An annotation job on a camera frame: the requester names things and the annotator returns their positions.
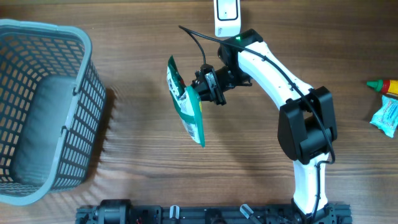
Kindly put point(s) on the sriracha chilli sauce bottle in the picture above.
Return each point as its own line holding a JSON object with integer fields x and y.
{"x": 385, "y": 87}

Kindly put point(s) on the grey plastic mesh basket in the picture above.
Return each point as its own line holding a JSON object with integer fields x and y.
{"x": 52, "y": 101}

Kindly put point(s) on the white teal tissue packet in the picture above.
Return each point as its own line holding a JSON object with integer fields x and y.
{"x": 386, "y": 117}

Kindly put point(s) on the white barcode scanner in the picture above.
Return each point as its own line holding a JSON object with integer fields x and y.
{"x": 227, "y": 14}

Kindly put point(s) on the green 3M gloves packet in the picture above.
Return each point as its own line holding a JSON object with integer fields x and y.
{"x": 187, "y": 103}

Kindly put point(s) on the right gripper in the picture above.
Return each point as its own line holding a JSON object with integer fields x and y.
{"x": 206, "y": 86}

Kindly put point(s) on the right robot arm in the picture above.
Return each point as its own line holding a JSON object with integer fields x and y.
{"x": 306, "y": 125}

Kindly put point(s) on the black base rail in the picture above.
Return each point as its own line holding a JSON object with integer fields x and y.
{"x": 331, "y": 213}

